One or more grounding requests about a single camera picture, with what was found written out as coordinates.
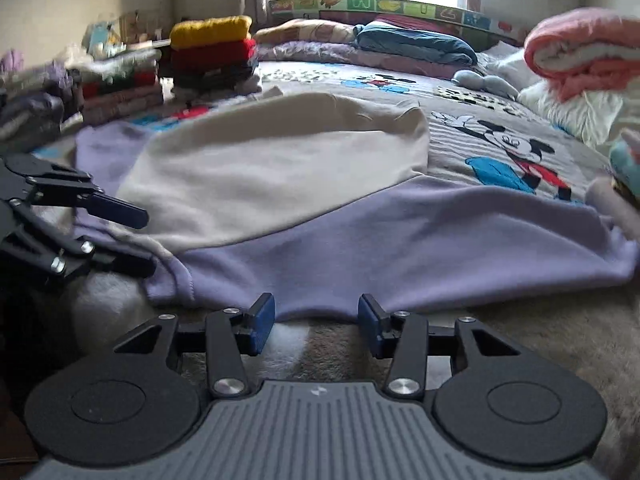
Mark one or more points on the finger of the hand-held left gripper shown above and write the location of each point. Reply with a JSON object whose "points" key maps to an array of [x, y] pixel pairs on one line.
{"points": [[120, 262], [117, 210]]}

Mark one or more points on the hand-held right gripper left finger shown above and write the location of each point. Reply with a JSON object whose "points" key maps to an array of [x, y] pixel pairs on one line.
{"points": [[262, 322]]}

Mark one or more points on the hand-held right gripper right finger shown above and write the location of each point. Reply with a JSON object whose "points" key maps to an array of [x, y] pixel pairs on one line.
{"points": [[371, 325]]}

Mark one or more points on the purple and cream sweatshirt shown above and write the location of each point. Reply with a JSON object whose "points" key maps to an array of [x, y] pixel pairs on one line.
{"points": [[300, 185]]}

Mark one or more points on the folded pink garment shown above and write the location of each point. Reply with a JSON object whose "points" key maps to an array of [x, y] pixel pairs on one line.
{"points": [[125, 97]]}

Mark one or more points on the folded red green sweater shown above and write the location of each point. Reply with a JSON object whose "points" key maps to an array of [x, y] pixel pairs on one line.
{"points": [[125, 82]]}

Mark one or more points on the folded grey pants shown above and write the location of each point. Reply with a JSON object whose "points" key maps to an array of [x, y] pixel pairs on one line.
{"points": [[30, 115]]}

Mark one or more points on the cartoon mouse printed blanket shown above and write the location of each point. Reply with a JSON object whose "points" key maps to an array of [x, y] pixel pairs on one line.
{"points": [[500, 345]]}

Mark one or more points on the folded grey white garment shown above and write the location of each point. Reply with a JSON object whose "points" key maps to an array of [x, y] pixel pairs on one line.
{"points": [[120, 62]]}

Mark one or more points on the folded cream ribbed garment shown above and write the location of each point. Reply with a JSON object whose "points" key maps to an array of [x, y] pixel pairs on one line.
{"points": [[35, 80]]}

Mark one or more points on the folded black striped garment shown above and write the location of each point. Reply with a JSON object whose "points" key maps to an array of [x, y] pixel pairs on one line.
{"points": [[215, 76]]}

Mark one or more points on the dark cluttered table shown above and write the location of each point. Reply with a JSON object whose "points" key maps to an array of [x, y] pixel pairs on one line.
{"points": [[125, 30]]}

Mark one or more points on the folded red knit sweater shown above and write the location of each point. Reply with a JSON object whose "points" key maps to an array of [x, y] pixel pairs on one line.
{"points": [[215, 55]]}

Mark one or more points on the purple cloth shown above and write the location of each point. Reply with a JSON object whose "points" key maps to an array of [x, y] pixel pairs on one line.
{"points": [[10, 60]]}

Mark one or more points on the purple floral pillow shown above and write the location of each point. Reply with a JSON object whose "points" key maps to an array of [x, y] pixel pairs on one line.
{"points": [[320, 55]]}

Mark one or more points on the pink yellow printed pillow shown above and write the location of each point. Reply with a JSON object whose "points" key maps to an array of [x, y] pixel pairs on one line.
{"points": [[305, 31]]}

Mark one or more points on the light blue plush toy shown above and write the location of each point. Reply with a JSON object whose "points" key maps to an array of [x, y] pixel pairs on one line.
{"points": [[482, 82]]}

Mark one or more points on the beige folded cloth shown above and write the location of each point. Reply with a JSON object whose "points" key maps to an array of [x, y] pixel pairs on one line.
{"points": [[612, 210]]}

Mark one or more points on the folded blue quilt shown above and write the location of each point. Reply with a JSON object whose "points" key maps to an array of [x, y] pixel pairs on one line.
{"points": [[415, 42]]}

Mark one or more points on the white fluffy duvet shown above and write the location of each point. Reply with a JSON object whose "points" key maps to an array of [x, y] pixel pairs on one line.
{"points": [[575, 112]]}

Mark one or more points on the teal plush toy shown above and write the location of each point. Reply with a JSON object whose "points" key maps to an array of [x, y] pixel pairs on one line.
{"points": [[627, 160]]}

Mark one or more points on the maroon pillow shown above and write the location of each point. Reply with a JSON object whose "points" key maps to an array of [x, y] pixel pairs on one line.
{"points": [[415, 22]]}

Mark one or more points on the colourful play mat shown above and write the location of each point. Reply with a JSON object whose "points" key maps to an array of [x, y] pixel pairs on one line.
{"points": [[400, 9]]}

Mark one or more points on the folded pink blanket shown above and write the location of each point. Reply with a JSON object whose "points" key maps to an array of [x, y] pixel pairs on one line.
{"points": [[585, 50]]}

